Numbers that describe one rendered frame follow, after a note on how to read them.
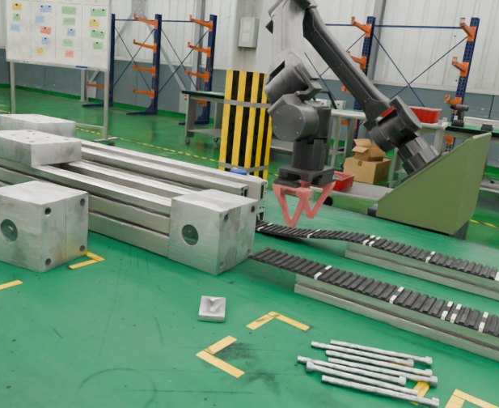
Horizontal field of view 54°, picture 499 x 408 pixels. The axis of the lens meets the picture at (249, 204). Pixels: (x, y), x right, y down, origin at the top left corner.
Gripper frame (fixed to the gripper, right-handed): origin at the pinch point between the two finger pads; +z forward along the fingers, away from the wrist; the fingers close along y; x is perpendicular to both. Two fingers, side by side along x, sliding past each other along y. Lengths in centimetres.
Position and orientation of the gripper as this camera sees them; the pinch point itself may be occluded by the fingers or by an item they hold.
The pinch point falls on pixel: (301, 217)
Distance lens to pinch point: 87.7
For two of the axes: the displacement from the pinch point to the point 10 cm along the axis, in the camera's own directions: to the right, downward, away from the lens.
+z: -0.9, 9.6, 2.5
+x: 8.4, 2.1, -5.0
